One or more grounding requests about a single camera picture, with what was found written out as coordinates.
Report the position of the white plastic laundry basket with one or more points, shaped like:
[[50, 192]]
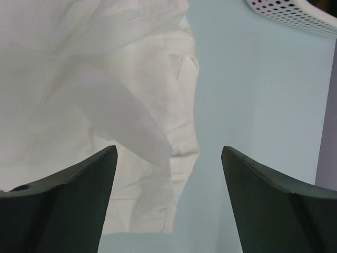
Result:
[[303, 15]]

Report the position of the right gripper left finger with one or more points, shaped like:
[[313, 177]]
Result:
[[63, 212]]

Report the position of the white daisy print t-shirt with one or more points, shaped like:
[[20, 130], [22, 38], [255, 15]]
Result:
[[78, 76]]

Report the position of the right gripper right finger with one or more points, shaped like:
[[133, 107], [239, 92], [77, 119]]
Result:
[[275, 212]]

